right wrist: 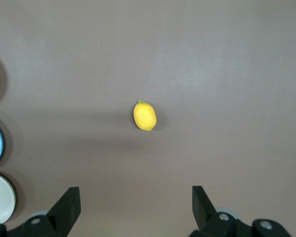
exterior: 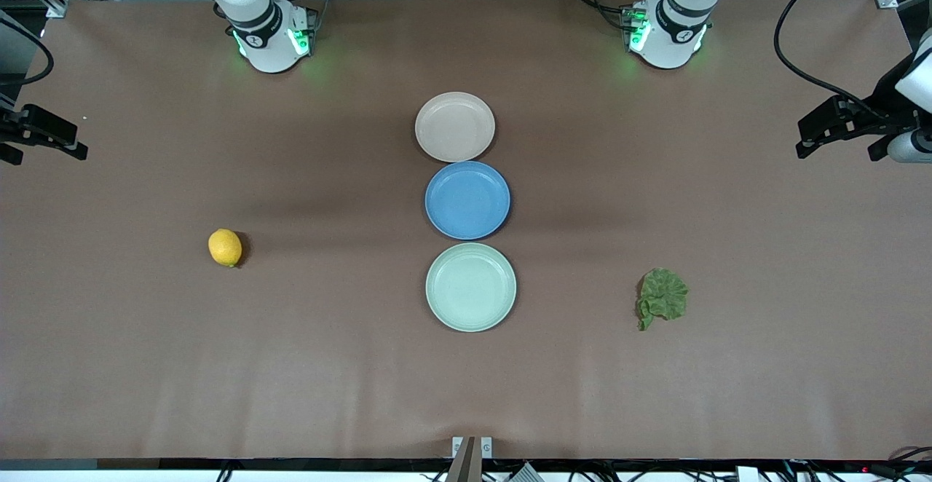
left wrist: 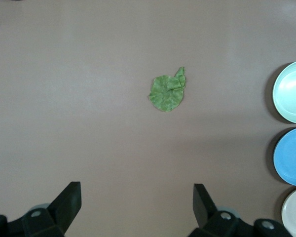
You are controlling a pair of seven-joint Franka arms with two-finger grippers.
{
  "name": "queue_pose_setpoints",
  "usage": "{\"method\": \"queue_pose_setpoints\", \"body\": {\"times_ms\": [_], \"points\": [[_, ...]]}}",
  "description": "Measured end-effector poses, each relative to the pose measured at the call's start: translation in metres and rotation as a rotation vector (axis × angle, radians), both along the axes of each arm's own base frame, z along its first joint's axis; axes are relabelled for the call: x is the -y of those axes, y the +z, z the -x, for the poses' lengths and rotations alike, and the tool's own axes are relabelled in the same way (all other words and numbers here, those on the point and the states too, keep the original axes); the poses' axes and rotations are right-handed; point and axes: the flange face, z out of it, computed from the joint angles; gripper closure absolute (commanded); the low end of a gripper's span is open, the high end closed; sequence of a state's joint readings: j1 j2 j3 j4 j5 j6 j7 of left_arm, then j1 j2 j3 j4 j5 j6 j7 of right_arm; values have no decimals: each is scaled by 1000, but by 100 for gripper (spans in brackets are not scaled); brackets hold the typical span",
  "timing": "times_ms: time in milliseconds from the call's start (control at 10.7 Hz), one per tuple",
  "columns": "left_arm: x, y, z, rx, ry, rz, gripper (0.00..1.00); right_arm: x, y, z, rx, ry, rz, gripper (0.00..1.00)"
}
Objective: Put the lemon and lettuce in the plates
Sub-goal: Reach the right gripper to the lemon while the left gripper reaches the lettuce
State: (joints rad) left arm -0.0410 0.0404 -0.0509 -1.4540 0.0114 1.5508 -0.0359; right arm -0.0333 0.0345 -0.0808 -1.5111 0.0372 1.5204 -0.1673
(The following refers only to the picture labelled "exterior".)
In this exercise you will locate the yellow lemon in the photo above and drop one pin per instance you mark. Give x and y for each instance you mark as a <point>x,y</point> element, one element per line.
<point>224,247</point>

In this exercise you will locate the green lettuce leaf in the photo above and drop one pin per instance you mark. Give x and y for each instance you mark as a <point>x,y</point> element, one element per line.
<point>662,294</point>

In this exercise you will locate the blue round plate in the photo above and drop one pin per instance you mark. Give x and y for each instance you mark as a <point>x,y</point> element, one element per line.
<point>467,200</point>

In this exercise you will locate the small white box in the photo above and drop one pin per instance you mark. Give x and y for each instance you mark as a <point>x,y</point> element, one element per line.
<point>748,474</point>

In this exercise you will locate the aluminium camera post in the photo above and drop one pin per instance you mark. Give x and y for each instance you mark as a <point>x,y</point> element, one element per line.
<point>466,460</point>

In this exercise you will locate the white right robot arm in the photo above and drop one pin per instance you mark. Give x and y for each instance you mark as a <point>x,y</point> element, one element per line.
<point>262,23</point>

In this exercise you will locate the pale green round plate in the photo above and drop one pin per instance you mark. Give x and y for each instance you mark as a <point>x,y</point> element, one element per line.
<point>470,287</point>

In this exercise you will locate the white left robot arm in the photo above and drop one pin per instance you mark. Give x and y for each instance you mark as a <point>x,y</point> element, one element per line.
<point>673,30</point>

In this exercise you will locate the ribbed grey power adapter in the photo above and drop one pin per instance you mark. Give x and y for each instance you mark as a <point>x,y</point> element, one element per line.
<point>523,473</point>

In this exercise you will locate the beige round plate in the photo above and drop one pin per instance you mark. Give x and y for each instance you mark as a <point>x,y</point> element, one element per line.
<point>455,127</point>

